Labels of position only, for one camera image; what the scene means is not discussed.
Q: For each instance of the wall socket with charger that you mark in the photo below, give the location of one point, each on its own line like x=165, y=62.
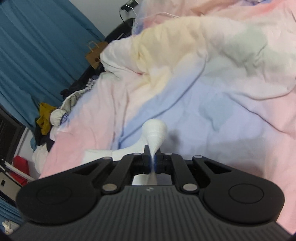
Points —
x=130, y=5

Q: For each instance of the mustard yellow garment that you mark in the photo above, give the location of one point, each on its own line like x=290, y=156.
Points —
x=43, y=121

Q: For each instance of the white sweatpants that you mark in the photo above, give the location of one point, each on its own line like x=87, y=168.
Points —
x=153, y=135

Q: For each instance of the white clothes pile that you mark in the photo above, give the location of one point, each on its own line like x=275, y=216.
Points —
x=57, y=118

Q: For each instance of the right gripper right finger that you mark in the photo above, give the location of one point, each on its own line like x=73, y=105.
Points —
x=175, y=166

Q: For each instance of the brown paper bag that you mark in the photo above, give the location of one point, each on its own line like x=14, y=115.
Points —
x=93, y=56

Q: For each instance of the pastel tie-dye duvet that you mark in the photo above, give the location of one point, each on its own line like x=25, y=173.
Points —
x=220, y=76

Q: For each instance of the blue curtain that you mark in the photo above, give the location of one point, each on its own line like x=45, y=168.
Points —
x=43, y=47

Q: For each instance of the red cloth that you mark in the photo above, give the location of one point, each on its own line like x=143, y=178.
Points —
x=22, y=165

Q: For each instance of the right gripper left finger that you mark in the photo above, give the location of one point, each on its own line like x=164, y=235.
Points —
x=129, y=166

